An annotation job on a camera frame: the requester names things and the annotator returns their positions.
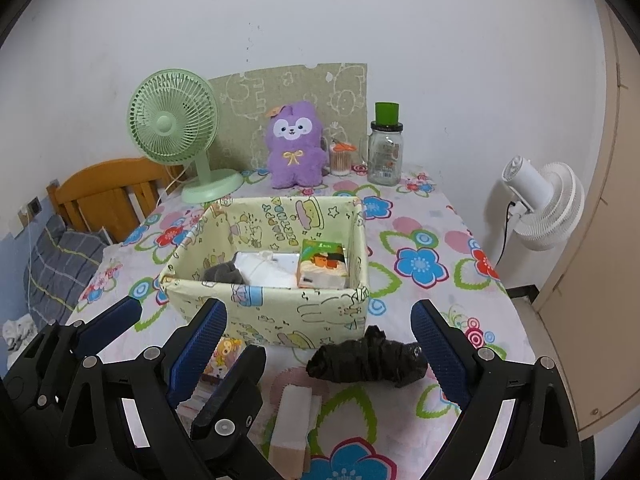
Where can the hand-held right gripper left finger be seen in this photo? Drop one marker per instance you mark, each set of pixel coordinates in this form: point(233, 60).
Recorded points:
point(197, 355)

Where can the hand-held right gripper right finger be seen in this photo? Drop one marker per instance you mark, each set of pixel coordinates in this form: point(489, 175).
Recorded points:
point(442, 355)

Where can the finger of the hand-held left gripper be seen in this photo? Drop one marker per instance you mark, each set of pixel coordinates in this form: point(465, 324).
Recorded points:
point(235, 390)
point(112, 321)

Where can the pink cartoon packet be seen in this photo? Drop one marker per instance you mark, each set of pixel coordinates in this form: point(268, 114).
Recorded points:
point(227, 355)

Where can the beige sponge block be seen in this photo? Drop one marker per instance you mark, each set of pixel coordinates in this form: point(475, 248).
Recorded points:
point(290, 420)

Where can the grey sock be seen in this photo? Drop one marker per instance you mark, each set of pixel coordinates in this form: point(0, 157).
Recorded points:
point(225, 274)

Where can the yellow cartoon fabric storage box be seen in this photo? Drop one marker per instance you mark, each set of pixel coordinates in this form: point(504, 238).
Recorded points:
point(300, 310)

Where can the white cloth pack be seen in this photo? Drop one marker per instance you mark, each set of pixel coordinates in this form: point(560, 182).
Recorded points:
point(270, 272)

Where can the grey plaid pillow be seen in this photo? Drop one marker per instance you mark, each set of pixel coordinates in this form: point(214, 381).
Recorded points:
point(60, 265)

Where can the white grey crumpled cloth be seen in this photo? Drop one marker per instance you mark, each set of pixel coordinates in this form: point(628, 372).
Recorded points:
point(17, 332)

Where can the black fan base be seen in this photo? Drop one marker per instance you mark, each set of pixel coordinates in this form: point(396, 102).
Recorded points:
point(522, 293)

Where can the beige door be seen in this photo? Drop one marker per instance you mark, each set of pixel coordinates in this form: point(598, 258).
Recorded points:
point(600, 260)

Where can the white standing fan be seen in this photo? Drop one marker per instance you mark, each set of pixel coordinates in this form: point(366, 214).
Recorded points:
point(550, 200)

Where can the green desk fan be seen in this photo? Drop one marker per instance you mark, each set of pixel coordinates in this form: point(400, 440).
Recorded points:
point(162, 125)

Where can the glass mug jar green lid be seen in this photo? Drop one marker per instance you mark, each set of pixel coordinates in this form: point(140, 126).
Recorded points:
point(385, 157)

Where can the cotton swab jar orange lid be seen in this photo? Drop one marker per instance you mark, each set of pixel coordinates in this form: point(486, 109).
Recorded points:
point(341, 162)

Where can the purple plush toy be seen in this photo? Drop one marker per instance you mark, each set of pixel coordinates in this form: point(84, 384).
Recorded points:
point(295, 160)

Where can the green cartoon print board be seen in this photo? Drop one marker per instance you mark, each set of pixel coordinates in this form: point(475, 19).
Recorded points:
point(300, 85)

